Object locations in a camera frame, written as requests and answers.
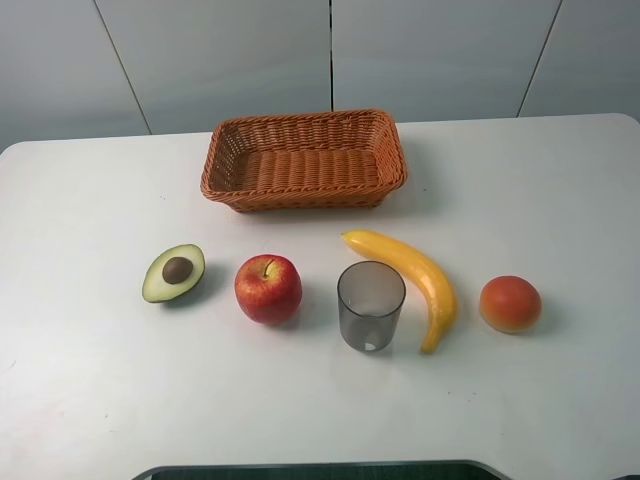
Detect red apple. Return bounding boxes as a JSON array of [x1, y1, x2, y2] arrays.
[[234, 254, 303, 326]]

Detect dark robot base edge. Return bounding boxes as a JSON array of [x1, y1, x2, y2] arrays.
[[136, 461, 505, 479]]

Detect orange woven wicker basket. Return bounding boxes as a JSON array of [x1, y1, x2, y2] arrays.
[[200, 109, 408, 213]]

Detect grey translucent plastic cup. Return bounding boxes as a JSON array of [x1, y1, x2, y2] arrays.
[[337, 260, 406, 353]]

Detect yellow banana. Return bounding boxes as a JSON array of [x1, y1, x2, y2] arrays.
[[341, 230, 458, 354]]

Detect halved avocado with pit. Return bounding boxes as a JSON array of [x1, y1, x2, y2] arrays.
[[142, 244, 206, 303]]

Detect orange red round fruit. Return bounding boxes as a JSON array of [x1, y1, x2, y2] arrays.
[[479, 275, 542, 334]]

